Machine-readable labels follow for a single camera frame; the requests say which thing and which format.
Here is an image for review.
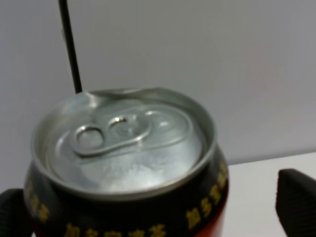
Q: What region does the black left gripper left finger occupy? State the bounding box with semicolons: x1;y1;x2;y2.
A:
0;189;33;237

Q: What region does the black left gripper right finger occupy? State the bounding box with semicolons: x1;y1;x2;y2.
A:
276;169;316;237

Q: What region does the red drink can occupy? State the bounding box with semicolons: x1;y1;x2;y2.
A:
24;88;229;237

